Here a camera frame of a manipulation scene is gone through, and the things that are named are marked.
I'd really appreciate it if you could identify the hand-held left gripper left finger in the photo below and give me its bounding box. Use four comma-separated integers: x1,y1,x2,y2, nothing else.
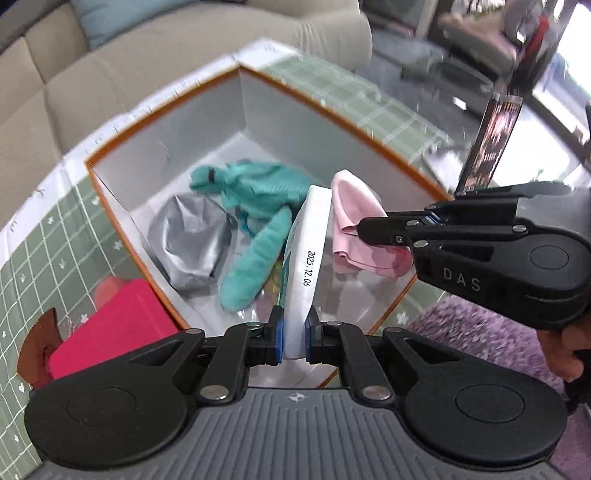
115,305,284,408

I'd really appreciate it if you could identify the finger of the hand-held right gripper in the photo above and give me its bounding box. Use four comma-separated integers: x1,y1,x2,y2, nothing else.
357,213,533,251
425,181,574,223

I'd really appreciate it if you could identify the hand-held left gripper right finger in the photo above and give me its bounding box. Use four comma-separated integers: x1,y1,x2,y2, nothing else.
304,306,468,403

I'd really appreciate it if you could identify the pink cloth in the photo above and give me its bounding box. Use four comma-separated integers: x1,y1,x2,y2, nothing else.
329,170,415,278

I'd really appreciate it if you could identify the white tissue packet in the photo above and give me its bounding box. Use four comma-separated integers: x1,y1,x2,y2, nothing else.
278,185,334,361

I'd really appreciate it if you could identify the silver pouch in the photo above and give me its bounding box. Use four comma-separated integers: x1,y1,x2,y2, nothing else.
148,194,239,291

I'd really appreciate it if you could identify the teal plush toy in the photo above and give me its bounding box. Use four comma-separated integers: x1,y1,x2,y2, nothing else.
188,159,315,313

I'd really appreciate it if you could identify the orange cardboard box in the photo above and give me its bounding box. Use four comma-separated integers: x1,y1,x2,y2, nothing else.
85,65,455,389

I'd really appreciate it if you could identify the pink makeup sponge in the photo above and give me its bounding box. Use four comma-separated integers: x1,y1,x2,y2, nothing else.
94,277,126,311

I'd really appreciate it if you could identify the brown leather piece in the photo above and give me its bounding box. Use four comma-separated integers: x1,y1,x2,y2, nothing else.
17,308,64,387

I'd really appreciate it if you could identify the person's right hand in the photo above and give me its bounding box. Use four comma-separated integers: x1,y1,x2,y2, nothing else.
538,323,591,384

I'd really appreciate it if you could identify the smartphone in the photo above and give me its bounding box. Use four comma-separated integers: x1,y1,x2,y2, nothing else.
455,91,525,195

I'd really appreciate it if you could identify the purple shaggy rug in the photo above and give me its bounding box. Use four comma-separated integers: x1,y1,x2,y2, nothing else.
399,294,591,480

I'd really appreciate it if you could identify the red lidded clear box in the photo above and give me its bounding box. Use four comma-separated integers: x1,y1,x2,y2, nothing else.
48,277,182,383

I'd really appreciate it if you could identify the green checked tablecloth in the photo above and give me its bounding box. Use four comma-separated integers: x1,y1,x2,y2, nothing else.
0,39,462,416

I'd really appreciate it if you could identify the beige sofa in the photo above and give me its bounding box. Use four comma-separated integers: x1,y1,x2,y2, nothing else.
0,0,375,183

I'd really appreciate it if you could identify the light blue pillow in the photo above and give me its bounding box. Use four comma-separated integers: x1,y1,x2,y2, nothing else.
69,0,200,51

